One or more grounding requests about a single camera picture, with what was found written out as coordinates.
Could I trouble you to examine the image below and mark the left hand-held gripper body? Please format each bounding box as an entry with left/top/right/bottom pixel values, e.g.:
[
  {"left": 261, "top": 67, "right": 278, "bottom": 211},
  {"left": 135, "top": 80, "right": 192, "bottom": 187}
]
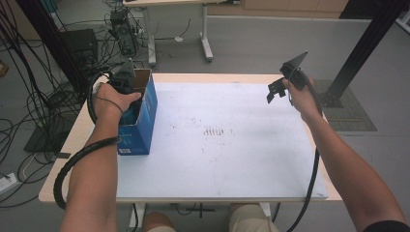
[{"left": 108, "top": 57, "right": 137, "bottom": 96}]

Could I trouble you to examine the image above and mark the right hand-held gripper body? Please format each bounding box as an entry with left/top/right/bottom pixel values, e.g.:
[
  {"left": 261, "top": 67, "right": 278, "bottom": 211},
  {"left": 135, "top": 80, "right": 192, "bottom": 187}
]
[{"left": 278, "top": 51, "right": 310, "bottom": 92}]

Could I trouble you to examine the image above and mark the blue cardboard box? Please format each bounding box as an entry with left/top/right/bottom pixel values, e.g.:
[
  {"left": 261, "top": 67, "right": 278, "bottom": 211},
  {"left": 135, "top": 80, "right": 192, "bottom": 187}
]
[{"left": 115, "top": 68, "right": 159, "bottom": 157}]

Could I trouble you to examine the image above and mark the person's left hand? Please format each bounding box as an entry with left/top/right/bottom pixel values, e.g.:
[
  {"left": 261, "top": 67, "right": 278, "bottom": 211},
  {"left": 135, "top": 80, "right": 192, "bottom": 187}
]
[{"left": 93, "top": 82, "right": 142, "bottom": 123}]

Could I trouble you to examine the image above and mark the person's right hand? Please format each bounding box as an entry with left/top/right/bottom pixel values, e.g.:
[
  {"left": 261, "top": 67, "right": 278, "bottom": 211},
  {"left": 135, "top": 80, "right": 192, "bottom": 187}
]
[{"left": 282, "top": 76, "right": 324, "bottom": 124}]

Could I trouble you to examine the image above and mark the computer tower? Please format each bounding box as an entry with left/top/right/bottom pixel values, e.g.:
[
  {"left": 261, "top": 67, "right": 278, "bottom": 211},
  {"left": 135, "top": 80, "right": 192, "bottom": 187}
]
[{"left": 108, "top": 9, "right": 139, "bottom": 56}]

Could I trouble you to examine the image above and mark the white-legged background desk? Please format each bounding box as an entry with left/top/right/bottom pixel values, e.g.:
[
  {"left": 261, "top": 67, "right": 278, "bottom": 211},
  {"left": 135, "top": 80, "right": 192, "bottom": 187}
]
[{"left": 122, "top": 0, "right": 241, "bottom": 68}]

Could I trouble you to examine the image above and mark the black equipment box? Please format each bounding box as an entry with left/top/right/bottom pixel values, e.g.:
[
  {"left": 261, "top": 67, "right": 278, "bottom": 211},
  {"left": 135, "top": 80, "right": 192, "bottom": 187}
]
[{"left": 60, "top": 28, "right": 99, "bottom": 66}]

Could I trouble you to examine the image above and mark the wooden cabinet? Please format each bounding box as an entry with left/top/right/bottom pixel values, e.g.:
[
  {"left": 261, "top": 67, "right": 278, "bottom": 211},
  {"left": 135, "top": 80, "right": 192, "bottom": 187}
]
[{"left": 207, "top": 0, "right": 350, "bottom": 19}]

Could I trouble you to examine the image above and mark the black metal stand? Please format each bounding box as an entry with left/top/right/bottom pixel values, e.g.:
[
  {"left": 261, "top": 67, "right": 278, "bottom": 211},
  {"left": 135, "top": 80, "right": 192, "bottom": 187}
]
[
  {"left": 15, "top": 0, "right": 92, "bottom": 95},
  {"left": 318, "top": 0, "right": 410, "bottom": 109}
]

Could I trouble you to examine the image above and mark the white table mat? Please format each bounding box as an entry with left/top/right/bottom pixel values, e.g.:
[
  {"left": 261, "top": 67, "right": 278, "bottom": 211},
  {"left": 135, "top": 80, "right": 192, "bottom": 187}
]
[{"left": 115, "top": 80, "right": 329, "bottom": 199}]

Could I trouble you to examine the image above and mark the dark floor mat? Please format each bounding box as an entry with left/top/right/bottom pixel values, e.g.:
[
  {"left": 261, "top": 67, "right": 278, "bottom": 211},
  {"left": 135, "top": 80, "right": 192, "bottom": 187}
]
[{"left": 23, "top": 124, "right": 75, "bottom": 155}]

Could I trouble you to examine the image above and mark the white table leg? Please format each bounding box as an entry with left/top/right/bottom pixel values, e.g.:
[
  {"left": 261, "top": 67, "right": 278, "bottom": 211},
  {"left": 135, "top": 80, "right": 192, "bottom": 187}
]
[
  {"left": 257, "top": 202, "right": 273, "bottom": 218},
  {"left": 128, "top": 202, "right": 147, "bottom": 232}
]

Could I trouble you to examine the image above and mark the person's right leg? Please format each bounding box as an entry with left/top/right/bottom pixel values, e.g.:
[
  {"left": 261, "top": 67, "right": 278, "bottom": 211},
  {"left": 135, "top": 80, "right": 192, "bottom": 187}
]
[{"left": 228, "top": 203, "right": 280, "bottom": 232}]

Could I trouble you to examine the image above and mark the person's leg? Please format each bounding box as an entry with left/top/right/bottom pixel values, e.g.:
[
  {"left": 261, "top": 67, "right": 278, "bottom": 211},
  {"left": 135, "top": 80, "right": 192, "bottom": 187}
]
[
  {"left": 142, "top": 210, "right": 177, "bottom": 232},
  {"left": 228, "top": 203, "right": 280, "bottom": 232}
]

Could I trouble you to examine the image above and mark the person's left leg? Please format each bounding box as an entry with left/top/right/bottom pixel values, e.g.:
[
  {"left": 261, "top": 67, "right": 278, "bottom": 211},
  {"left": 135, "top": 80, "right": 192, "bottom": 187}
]
[{"left": 142, "top": 210, "right": 177, "bottom": 232}]

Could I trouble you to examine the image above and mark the white power strip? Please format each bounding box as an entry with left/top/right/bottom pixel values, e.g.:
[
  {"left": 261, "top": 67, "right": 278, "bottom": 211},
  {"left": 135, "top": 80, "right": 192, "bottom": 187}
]
[{"left": 0, "top": 172, "right": 18, "bottom": 195}]

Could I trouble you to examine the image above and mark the black shirt sleeve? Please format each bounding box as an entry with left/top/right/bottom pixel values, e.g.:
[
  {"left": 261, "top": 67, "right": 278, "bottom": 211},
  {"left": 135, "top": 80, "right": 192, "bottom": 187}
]
[{"left": 363, "top": 219, "right": 410, "bottom": 232}]

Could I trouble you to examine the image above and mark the thin black wrist cord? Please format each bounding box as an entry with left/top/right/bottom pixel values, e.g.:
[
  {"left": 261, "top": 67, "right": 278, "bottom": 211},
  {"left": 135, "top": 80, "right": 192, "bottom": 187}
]
[{"left": 94, "top": 95, "right": 125, "bottom": 114}]

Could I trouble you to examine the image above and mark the left gripper black sleeved cable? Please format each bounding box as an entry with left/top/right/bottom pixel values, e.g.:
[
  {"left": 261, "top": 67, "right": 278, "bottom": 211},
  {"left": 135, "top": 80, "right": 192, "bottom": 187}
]
[{"left": 52, "top": 72, "right": 123, "bottom": 211}]

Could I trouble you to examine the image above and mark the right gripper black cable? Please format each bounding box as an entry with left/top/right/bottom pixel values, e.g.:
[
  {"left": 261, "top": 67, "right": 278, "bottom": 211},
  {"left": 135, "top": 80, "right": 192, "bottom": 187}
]
[{"left": 284, "top": 66, "right": 324, "bottom": 232}]

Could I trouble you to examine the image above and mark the tangle of black floor cables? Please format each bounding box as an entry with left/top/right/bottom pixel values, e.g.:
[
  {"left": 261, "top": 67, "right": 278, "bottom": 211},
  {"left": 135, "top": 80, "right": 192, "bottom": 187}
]
[{"left": 0, "top": 0, "right": 156, "bottom": 209}]

